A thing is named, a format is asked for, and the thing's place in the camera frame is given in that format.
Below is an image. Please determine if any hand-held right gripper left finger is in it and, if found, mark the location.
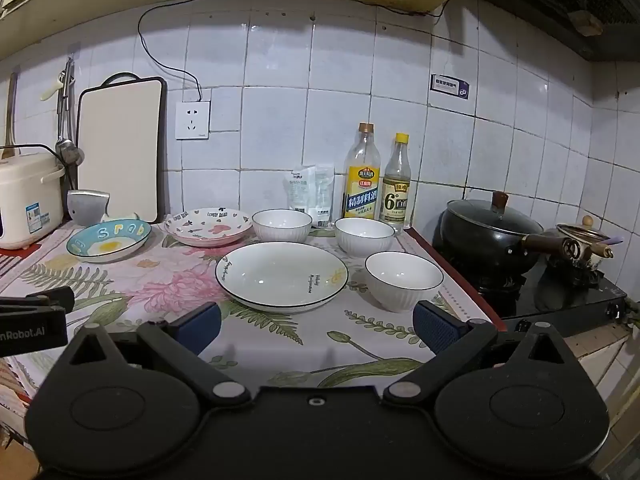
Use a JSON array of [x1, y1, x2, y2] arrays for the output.
[[68, 302, 251, 409]]

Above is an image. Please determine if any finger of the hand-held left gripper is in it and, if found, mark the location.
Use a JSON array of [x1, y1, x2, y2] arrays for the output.
[[0, 287, 76, 314]]

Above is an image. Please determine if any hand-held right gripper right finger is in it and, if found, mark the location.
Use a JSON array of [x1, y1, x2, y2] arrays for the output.
[[382, 300, 575, 408]]

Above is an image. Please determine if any white ribbed bowl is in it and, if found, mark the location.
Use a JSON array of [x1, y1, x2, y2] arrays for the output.
[[251, 209, 313, 243], [364, 251, 445, 313], [334, 217, 396, 258]]

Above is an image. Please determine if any blue egg-print plate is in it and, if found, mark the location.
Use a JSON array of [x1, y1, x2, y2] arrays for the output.
[[66, 218, 152, 263]]

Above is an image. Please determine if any large white plate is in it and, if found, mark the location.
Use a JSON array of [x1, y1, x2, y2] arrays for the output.
[[215, 241, 349, 314]]

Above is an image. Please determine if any pink floral plate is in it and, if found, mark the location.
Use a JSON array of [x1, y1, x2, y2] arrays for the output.
[[164, 207, 253, 247]]

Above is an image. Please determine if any steel cleaver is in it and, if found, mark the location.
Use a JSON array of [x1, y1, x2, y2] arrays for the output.
[[66, 189, 138, 227]]

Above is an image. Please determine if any floral tablecloth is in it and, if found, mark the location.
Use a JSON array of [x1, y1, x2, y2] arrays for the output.
[[0, 220, 493, 396]]

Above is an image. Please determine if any black lidded pot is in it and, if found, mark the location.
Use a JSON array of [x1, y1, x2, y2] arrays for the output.
[[440, 191, 576, 278]]

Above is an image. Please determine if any white rice cooker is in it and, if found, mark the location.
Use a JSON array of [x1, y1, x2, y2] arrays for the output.
[[0, 145, 67, 251]]

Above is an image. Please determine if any black gas stove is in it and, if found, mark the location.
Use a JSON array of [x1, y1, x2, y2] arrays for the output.
[[432, 230, 628, 318]]

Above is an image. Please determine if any clear vinegar bottle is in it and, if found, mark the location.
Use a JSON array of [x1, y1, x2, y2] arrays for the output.
[[379, 132, 413, 233]]

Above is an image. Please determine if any steel ladle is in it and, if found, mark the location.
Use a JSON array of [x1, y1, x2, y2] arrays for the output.
[[54, 57, 85, 167]]

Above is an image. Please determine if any yellow-label cooking wine bottle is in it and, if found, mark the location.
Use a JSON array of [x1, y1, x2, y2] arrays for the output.
[[344, 122, 383, 222]]

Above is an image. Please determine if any white cutting board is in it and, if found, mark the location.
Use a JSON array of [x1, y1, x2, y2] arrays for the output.
[[76, 72, 168, 225]]

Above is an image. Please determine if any wooden spatula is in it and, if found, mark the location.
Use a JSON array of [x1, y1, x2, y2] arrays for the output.
[[4, 72, 20, 156]]

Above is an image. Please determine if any dark range hood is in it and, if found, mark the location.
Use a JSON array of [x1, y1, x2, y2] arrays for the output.
[[465, 0, 640, 63]]

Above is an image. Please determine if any small wooden-handled pot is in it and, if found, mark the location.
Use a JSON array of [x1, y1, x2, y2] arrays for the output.
[[555, 215, 625, 273]]

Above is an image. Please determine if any white wall socket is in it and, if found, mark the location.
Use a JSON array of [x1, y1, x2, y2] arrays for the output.
[[175, 101, 211, 140]]

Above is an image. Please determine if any white-handled peeler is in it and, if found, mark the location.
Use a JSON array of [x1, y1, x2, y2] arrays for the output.
[[41, 72, 68, 102]]

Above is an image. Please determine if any blue wall sticker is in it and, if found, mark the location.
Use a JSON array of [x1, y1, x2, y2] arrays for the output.
[[430, 74, 472, 101]]

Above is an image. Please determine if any black wall cable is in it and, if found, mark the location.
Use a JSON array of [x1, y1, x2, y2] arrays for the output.
[[137, 2, 203, 103]]

